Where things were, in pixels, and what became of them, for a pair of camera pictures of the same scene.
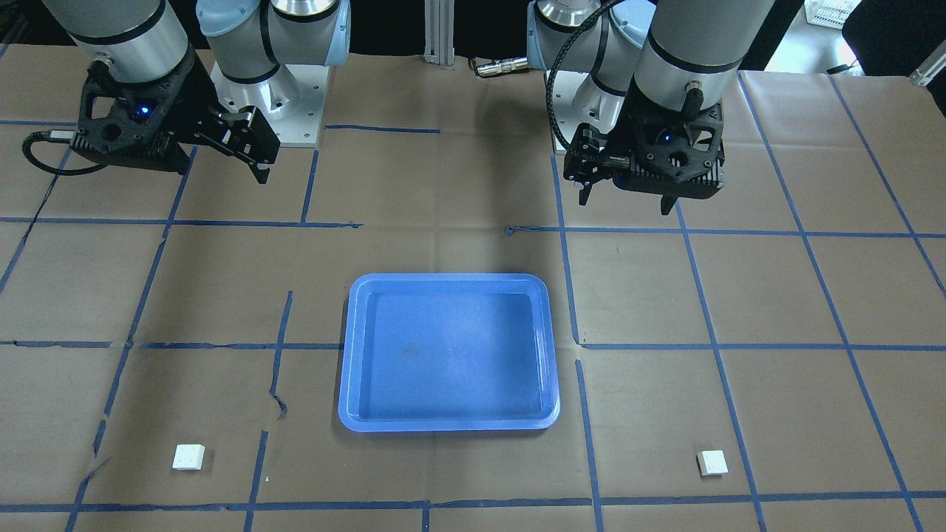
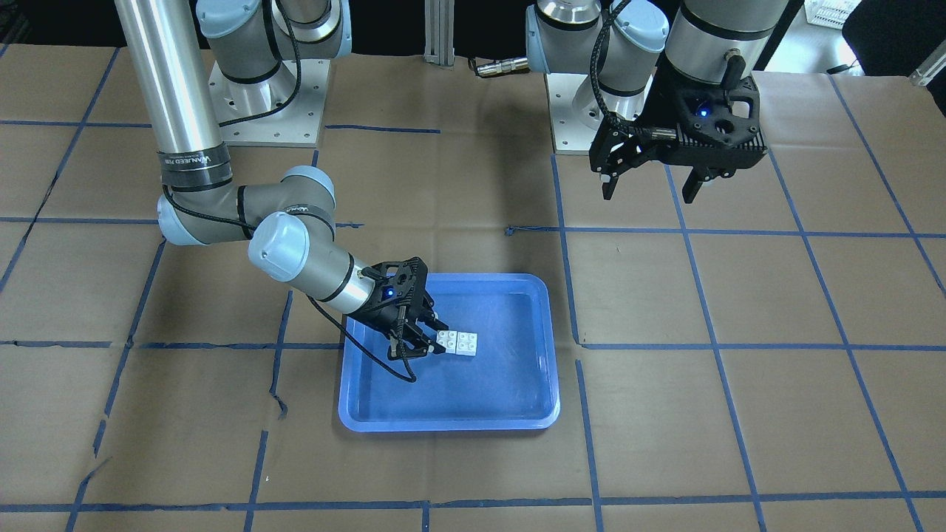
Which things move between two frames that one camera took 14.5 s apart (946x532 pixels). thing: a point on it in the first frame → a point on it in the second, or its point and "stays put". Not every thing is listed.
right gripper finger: (261, 171) → (420, 349)
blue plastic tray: (448, 352) stays put
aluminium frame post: (440, 33) stays put
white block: (712, 463) → (466, 343)
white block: (188, 457) → (447, 339)
